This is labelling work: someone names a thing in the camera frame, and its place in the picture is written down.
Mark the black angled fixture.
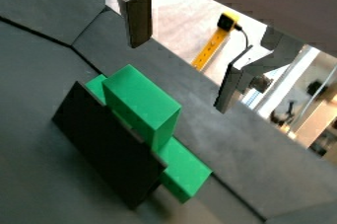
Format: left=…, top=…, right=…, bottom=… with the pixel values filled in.
left=53, top=82, right=168, bottom=209

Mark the green stepped block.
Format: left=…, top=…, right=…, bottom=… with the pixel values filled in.
left=85, top=65, right=212, bottom=203

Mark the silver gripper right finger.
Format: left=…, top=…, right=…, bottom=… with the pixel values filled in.
left=213, top=27, right=304, bottom=112

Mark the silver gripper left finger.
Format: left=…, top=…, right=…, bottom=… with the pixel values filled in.
left=117, top=0, right=153, bottom=48

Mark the yellow black clamp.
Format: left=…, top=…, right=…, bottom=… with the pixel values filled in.
left=190, top=12, right=240, bottom=71

